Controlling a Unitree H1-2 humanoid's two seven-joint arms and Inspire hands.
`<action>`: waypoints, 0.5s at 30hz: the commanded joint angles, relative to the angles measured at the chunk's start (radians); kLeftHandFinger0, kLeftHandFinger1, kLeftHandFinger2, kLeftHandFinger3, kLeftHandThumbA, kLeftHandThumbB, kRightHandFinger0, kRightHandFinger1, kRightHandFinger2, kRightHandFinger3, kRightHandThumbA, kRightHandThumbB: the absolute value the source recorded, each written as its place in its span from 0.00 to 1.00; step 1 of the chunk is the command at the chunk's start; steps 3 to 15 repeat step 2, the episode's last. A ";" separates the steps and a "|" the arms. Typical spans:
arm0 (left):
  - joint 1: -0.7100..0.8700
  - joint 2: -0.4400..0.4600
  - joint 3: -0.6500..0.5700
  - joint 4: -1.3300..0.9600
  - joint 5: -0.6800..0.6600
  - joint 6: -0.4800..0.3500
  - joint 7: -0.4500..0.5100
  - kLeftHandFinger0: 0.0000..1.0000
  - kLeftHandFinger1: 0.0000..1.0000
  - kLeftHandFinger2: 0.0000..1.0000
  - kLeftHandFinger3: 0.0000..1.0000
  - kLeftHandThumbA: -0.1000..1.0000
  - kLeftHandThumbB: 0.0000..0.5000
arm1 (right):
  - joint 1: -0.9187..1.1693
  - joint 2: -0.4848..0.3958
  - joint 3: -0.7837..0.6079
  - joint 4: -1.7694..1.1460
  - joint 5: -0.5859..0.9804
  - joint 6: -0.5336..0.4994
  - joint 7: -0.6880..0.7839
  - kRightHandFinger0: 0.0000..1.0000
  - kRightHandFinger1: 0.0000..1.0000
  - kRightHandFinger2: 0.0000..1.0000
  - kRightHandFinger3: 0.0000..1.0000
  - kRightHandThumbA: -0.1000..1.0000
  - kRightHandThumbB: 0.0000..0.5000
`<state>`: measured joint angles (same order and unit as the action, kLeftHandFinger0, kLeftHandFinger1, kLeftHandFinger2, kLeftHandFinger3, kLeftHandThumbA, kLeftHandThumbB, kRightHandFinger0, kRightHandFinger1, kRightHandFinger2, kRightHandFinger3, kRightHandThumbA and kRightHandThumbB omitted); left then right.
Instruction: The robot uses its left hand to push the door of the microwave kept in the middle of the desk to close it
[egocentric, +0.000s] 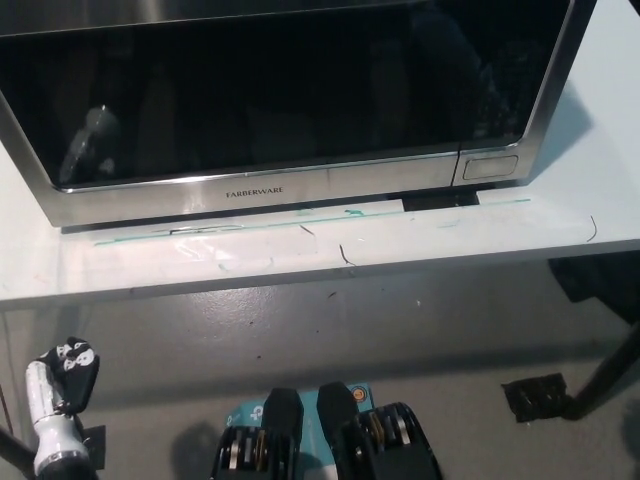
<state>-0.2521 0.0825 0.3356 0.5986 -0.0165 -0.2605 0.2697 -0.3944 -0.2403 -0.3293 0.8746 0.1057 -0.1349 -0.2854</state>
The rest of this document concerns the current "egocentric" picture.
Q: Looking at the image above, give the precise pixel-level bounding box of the black metal stand leg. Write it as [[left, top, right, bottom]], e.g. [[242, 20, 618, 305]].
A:
[[565, 319, 640, 422]]

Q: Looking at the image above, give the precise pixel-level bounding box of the glass steel microwave door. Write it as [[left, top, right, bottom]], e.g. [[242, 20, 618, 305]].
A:
[[0, 0, 482, 229]]

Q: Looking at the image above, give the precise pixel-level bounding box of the black tape patch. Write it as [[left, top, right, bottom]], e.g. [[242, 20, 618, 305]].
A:
[[500, 372, 572, 424]]

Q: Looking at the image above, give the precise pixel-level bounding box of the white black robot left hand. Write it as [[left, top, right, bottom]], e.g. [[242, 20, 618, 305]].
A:
[[24, 336, 101, 474]]

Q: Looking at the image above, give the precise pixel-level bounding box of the stainless steel Farberware microwave body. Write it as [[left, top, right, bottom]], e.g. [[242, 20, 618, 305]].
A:
[[0, 0, 599, 236]]

